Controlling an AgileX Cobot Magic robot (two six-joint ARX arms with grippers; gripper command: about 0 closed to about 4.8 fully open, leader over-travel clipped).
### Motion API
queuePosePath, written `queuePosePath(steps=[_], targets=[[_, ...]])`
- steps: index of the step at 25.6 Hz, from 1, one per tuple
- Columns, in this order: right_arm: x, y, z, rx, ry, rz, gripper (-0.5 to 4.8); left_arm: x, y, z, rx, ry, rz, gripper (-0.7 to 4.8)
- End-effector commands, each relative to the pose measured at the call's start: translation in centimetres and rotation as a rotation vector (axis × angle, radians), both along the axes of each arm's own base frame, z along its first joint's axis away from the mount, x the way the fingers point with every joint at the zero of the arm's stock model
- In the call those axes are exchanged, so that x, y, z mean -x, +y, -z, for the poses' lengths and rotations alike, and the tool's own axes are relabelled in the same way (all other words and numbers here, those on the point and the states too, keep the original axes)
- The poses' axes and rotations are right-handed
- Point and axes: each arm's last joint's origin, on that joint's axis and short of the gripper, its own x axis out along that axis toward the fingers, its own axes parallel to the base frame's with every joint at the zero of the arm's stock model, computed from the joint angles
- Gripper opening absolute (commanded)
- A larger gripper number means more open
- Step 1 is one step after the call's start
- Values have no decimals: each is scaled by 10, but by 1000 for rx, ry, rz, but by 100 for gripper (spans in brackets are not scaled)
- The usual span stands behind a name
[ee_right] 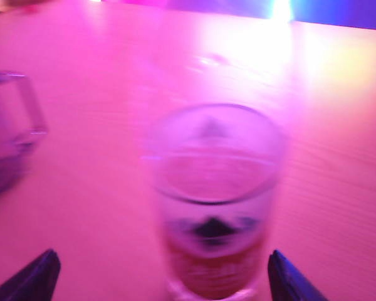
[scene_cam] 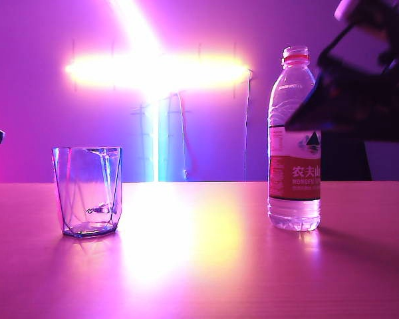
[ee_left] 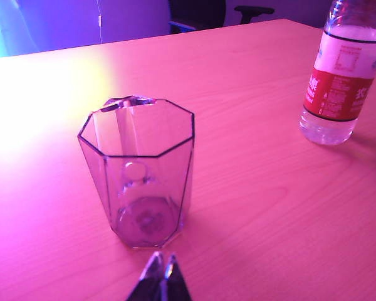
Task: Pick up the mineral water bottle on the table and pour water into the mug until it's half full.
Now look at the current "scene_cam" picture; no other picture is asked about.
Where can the clear water bottle red label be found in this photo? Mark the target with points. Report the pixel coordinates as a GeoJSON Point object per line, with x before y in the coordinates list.
{"type": "Point", "coordinates": [291, 99]}

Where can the black office chair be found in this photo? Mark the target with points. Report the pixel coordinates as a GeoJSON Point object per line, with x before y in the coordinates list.
{"type": "Point", "coordinates": [345, 161]}

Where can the clear faceted drinking glass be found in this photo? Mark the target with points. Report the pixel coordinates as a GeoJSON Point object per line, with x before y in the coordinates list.
{"type": "Point", "coordinates": [86, 186]}

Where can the horizontal glowing light bar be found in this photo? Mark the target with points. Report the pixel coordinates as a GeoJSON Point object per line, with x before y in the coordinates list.
{"type": "Point", "coordinates": [153, 71]}

